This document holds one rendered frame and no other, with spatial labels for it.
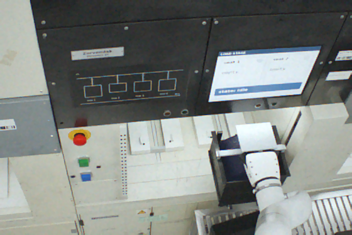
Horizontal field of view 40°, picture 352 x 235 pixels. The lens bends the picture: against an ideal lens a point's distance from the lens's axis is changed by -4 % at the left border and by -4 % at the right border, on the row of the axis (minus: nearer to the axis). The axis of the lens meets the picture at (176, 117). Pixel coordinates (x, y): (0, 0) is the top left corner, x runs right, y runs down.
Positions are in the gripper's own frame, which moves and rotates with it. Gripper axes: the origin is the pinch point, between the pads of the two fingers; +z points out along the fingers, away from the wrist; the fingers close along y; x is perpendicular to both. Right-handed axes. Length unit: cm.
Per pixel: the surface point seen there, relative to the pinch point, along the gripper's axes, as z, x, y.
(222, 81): 1.4, 30.9, -15.6
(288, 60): 1.5, 37.9, 1.4
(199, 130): 28.0, -34.9, -9.2
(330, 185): 2, -47, 45
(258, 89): 1.5, 25.9, -4.3
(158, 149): 21.3, -35.4, -26.9
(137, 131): 30, -35, -34
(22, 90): 1, 34, -68
